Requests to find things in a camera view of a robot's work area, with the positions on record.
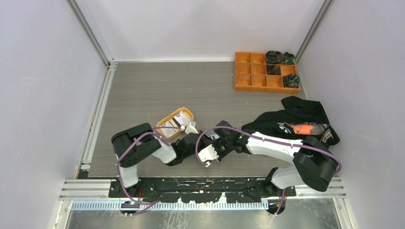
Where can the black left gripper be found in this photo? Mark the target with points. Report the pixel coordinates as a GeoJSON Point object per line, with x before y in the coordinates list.
{"type": "Point", "coordinates": [206, 141]}

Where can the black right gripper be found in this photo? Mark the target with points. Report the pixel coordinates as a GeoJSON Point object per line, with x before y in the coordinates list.
{"type": "Point", "coordinates": [215, 145]}

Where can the orange oval plastic tray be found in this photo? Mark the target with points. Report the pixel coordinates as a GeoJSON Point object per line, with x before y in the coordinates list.
{"type": "Point", "coordinates": [169, 119]}

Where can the blue leather card holder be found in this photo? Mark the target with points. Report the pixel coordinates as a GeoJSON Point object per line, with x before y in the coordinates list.
{"type": "Point", "coordinates": [214, 136]}

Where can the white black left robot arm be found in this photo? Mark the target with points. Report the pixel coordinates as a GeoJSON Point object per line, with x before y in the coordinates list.
{"type": "Point", "coordinates": [133, 145]}

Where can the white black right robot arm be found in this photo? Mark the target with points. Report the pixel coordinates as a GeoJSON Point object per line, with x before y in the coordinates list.
{"type": "Point", "coordinates": [311, 163]}

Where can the silver vip card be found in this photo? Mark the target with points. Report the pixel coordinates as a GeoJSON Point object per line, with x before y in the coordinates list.
{"type": "Point", "coordinates": [168, 130]}
{"type": "Point", "coordinates": [181, 119]}

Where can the black t-shirt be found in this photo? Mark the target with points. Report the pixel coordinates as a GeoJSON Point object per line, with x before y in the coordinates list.
{"type": "Point", "coordinates": [299, 118]}

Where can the orange compartment organizer box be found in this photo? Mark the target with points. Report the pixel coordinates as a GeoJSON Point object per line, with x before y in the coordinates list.
{"type": "Point", "coordinates": [250, 74]}

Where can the black sock in compartment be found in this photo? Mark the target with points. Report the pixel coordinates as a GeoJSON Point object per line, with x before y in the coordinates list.
{"type": "Point", "coordinates": [273, 69]}

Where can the green black rolled sock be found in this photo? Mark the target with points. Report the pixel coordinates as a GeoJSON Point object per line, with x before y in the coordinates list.
{"type": "Point", "coordinates": [291, 80]}

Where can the dark rolled sock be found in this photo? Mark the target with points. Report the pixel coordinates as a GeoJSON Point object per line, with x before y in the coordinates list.
{"type": "Point", "coordinates": [274, 57]}

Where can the green patterned rolled sock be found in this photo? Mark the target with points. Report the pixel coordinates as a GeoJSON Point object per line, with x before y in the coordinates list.
{"type": "Point", "coordinates": [289, 58]}

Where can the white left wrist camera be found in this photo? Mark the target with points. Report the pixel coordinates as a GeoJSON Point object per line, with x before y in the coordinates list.
{"type": "Point", "coordinates": [189, 128]}

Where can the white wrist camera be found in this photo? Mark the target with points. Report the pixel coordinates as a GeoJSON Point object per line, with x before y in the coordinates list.
{"type": "Point", "coordinates": [189, 128]}
{"type": "Point", "coordinates": [207, 155]}

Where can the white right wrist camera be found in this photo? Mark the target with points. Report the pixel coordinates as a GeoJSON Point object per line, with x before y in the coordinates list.
{"type": "Point", "coordinates": [207, 155]}

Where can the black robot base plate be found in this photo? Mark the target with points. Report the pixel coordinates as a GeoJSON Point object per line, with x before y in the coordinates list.
{"type": "Point", "coordinates": [202, 190]}

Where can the aluminium frame rail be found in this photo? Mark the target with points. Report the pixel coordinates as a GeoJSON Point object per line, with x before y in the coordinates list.
{"type": "Point", "coordinates": [93, 195]}

